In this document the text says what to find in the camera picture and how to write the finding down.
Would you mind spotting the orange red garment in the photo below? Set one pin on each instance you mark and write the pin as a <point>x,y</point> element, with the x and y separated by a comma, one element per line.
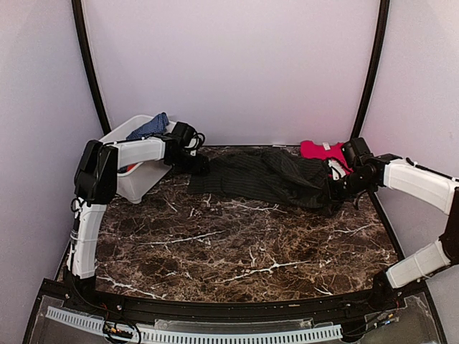
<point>131,167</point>

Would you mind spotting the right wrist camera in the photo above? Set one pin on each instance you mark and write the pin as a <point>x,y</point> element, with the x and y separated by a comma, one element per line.
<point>355,152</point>

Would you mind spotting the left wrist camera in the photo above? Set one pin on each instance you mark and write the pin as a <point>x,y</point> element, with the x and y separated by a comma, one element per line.
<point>188,138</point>

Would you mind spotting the black frame post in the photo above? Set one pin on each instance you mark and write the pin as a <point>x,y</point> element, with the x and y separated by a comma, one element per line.
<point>371,75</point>
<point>87,60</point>

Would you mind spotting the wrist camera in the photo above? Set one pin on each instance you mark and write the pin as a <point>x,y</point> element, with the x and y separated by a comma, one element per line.
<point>188,138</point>
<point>355,152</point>

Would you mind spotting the black striped garment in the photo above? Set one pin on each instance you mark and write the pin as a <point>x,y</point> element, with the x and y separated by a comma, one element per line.
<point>273,176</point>

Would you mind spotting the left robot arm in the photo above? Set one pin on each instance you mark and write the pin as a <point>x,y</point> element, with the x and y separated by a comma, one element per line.
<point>96,184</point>

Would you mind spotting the black frame post left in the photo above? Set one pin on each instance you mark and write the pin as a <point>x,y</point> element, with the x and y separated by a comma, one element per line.
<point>87,60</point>

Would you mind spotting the white plastic laundry bin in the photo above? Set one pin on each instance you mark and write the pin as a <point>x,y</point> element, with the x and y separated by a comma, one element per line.
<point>147,153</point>

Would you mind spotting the black frame post right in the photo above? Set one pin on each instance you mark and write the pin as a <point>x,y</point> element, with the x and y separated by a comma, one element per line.
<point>371,75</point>

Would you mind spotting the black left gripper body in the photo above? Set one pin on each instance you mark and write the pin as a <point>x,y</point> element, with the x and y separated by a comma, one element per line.
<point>185,163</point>

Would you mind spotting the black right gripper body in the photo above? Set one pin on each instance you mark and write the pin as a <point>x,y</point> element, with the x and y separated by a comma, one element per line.
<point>346,191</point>

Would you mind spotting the red t-shirt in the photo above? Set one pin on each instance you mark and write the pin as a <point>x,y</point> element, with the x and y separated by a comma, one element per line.
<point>323,151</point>

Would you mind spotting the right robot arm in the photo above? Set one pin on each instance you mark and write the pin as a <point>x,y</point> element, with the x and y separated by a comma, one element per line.
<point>401,174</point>

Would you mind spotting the white slotted cable duct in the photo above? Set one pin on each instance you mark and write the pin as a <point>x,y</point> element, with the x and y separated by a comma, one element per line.
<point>169,331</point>

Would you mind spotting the black front rail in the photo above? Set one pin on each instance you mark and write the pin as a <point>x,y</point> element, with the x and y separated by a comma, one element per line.
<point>340,308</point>

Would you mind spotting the blue checkered garment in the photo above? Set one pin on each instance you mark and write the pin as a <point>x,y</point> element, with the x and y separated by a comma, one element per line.
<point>156,126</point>

